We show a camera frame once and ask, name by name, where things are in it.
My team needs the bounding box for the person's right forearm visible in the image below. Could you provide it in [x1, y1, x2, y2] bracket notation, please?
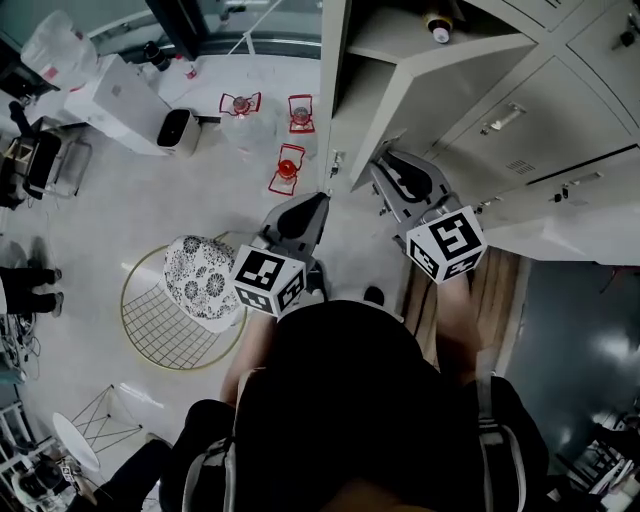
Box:
[433, 277, 485, 387]

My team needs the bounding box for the white cardboard box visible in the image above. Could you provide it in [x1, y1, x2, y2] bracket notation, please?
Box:
[63, 53, 174, 157]

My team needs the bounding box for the brown bottle white cap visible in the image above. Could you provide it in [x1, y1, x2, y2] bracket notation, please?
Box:
[422, 0, 454, 46]

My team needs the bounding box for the wooden plank platform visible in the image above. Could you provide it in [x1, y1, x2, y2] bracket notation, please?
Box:
[402, 244, 532, 382]

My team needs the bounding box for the grey metal locker cabinet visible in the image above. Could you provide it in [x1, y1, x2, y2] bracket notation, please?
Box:
[318, 0, 640, 251]

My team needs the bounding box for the black chair metal frame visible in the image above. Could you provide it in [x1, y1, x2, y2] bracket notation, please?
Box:
[22, 130, 94, 201]

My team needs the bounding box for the white metal rack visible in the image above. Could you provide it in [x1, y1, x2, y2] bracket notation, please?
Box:
[0, 402, 36, 451]

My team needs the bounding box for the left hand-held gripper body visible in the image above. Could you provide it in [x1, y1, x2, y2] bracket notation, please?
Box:
[230, 234, 327, 320]

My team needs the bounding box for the person's left forearm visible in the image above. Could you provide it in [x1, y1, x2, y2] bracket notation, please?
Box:
[219, 312, 277, 407]

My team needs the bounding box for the tangle of cables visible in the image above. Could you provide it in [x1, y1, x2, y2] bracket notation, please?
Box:
[0, 314, 42, 384]

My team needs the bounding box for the grey backpack strap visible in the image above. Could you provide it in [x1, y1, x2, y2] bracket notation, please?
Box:
[473, 374, 527, 512]
[181, 436, 237, 512]

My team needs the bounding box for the gold wire chair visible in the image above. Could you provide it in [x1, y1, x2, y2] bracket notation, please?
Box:
[120, 231, 249, 372]

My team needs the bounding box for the person's black shirt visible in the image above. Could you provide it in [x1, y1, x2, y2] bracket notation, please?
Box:
[162, 298, 551, 512]

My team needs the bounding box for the white metal stand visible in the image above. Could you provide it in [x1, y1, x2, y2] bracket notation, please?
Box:
[227, 0, 282, 57]

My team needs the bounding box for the large white box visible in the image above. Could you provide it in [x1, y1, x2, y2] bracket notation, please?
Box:
[479, 199, 640, 267]

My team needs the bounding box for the beige bin black opening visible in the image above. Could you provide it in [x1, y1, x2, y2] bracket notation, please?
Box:
[156, 107, 202, 159]

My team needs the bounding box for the black flask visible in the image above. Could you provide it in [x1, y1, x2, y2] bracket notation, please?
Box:
[143, 40, 172, 73]

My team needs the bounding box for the clear plastic bag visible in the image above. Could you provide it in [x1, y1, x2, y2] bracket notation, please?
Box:
[19, 9, 100, 94]

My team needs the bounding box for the clear water jug red handle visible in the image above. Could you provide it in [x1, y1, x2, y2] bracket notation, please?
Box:
[218, 91, 279, 151]
[288, 93, 321, 136]

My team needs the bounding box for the white round side table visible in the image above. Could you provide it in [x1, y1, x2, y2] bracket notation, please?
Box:
[52, 383, 145, 474]

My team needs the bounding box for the grey locker door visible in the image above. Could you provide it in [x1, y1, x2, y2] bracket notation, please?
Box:
[348, 32, 540, 195]

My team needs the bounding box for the black metal stand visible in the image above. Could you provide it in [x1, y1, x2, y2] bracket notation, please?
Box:
[554, 424, 640, 512]

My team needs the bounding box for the water jug with red cap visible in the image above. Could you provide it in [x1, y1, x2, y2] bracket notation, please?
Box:
[267, 143, 307, 196]

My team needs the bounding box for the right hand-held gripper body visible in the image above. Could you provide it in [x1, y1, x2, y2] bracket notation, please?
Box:
[394, 196, 488, 286]

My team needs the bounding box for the floral patterned cushion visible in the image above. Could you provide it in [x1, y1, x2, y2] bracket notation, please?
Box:
[163, 234, 247, 336]

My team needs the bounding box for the small wooden box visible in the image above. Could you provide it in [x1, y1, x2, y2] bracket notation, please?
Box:
[0, 135, 34, 177]

